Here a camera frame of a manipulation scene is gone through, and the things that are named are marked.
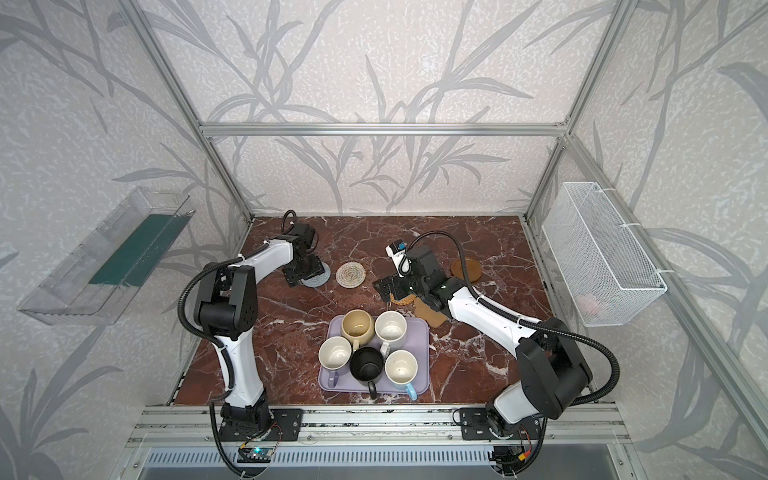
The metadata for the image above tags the white speckled mug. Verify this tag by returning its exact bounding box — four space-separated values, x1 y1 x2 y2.
374 311 408 358

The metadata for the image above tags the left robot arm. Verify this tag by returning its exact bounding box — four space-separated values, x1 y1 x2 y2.
177 223 329 429

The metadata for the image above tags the white mug purple handle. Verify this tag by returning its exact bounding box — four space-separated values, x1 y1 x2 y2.
318 336 352 388

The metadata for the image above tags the clear plastic wall bin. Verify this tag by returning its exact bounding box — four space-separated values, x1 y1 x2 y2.
18 187 195 326

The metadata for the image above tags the beige ceramic mug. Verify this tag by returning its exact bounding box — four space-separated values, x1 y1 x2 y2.
341 309 375 351

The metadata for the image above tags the white patterned round coaster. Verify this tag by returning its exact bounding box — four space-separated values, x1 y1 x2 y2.
335 261 366 289

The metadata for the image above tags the brown wooden round coaster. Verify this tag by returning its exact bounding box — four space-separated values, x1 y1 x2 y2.
450 257 482 283

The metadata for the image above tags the cork paw-shaped coaster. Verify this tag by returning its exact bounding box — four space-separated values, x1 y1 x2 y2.
413 298 448 329

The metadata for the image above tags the woven rattan round coaster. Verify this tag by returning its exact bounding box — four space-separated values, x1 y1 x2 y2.
390 294 417 306

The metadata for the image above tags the green circuit board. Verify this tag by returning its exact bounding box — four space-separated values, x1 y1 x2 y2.
237 444 277 464

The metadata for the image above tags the white mug blue outside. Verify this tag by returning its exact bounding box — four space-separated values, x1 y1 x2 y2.
385 350 419 401

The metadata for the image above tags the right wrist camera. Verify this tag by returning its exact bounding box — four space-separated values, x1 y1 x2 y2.
385 239 407 262

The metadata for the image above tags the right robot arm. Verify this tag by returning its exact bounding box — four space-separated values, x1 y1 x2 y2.
374 241 620 437

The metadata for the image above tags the black mug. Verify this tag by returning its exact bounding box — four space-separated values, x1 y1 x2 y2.
349 346 385 400

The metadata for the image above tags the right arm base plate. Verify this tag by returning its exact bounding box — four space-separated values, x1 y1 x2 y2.
452 407 543 442

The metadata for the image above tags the pink object in basket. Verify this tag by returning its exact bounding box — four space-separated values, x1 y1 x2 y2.
576 293 607 317

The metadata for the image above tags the blue-grey round coaster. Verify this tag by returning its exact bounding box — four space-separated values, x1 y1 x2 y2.
301 262 331 288

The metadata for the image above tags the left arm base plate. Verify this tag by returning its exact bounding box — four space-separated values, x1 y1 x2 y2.
218 404 303 443

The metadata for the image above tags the aluminium mounting rail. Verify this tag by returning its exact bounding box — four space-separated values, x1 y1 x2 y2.
126 403 632 448

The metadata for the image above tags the white wire mesh basket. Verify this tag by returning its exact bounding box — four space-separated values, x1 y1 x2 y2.
543 182 667 327

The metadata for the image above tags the lavender tray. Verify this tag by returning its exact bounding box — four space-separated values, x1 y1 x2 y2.
317 317 430 396

